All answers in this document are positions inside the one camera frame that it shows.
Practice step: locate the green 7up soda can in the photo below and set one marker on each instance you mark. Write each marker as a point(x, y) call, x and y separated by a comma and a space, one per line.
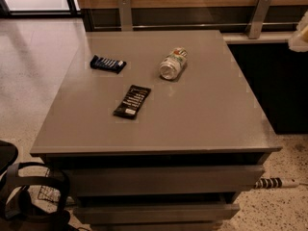
point(173, 63)

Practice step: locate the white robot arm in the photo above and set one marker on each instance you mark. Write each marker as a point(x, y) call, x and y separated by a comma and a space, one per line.
point(298, 42)

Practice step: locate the grey drawer cabinet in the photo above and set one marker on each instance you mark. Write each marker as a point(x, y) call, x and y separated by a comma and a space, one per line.
point(208, 116)

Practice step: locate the black snack bar wrapper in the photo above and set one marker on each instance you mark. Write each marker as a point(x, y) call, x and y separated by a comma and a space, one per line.
point(132, 102)

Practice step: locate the blue snack bar wrapper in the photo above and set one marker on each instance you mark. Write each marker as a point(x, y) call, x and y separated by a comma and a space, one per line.
point(107, 64)

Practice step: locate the upper grey drawer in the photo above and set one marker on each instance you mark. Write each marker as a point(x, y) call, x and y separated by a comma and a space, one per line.
point(162, 180)

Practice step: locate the grey drawer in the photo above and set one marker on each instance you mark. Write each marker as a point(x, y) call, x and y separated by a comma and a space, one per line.
point(156, 213)
point(162, 180)

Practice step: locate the lower grey drawer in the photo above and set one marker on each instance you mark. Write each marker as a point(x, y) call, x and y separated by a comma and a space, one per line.
point(156, 213)

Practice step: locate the black and white power strip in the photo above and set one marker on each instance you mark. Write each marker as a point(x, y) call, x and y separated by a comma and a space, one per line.
point(276, 183)

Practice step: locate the horizontal metal rail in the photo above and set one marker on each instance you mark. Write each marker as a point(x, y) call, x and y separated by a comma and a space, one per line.
point(203, 25)

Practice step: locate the left metal bracket post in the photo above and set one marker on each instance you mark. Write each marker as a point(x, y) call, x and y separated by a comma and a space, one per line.
point(125, 14)

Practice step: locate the metal bracket post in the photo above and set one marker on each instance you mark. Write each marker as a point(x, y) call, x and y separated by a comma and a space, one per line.
point(125, 14)
point(255, 25)

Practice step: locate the right metal bracket post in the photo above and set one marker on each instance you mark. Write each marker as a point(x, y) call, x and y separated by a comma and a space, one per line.
point(255, 25)

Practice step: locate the wire mesh basket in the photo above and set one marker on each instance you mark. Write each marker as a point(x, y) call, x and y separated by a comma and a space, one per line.
point(47, 193)

